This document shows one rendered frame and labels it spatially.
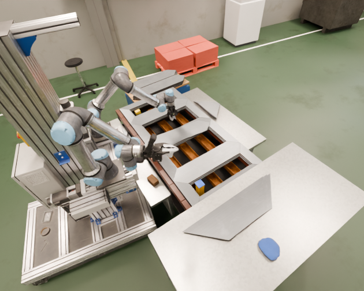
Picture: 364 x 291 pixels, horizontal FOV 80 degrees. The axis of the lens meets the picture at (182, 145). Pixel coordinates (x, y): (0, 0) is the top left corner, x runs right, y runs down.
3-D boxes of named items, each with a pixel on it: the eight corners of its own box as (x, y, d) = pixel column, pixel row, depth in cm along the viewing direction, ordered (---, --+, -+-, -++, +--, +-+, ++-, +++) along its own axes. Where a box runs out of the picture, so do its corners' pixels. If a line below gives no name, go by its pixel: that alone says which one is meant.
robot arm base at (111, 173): (100, 183, 159) (95, 175, 152) (97, 168, 169) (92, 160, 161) (120, 176, 162) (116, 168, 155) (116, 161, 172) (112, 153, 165)
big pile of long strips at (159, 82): (174, 70, 316) (173, 66, 312) (189, 82, 292) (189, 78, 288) (123, 89, 290) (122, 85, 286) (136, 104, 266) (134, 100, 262)
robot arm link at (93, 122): (66, 106, 126) (134, 146, 150) (58, 118, 119) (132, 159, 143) (74, 94, 120) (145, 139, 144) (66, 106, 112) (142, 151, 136)
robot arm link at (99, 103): (83, 115, 188) (119, 69, 166) (85, 105, 198) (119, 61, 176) (96, 122, 196) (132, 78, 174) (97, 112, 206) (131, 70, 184)
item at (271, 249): (254, 245, 122) (255, 243, 120) (266, 234, 126) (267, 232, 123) (271, 264, 115) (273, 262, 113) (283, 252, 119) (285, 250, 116)
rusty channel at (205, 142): (163, 100, 287) (163, 97, 284) (256, 189, 188) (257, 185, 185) (158, 102, 285) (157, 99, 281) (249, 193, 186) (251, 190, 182)
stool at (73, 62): (97, 81, 467) (86, 52, 421) (100, 93, 434) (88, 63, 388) (73, 87, 456) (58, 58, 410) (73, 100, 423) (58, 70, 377)
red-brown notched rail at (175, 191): (119, 112, 260) (118, 108, 255) (199, 220, 163) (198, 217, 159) (116, 114, 259) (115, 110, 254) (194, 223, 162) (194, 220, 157)
